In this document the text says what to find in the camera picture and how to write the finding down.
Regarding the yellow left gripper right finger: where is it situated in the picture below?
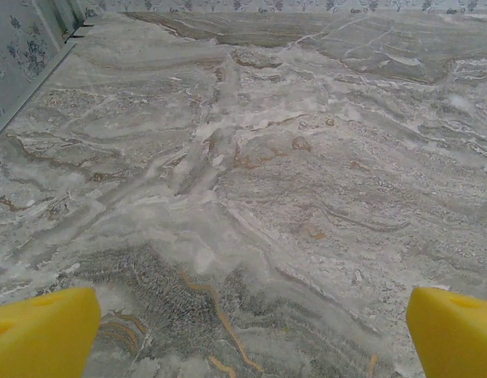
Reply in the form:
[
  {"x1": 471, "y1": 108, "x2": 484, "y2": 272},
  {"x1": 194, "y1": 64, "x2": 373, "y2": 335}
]
[{"x1": 407, "y1": 286, "x2": 487, "y2": 378}]

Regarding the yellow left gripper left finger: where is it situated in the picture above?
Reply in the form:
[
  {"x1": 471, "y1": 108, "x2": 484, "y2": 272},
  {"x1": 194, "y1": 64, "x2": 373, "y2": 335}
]
[{"x1": 0, "y1": 286, "x2": 102, "y2": 378}]

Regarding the aluminium table side rail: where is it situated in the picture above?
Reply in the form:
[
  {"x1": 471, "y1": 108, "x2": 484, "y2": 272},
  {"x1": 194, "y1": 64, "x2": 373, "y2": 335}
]
[{"x1": 0, "y1": 25, "x2": 95, "y2": 143}]

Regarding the aluminium corner post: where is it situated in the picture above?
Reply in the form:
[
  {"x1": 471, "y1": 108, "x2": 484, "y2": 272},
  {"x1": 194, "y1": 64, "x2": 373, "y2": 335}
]
[{"x1": 32, "y1": 0, "x2": 89, "y2": 44}]

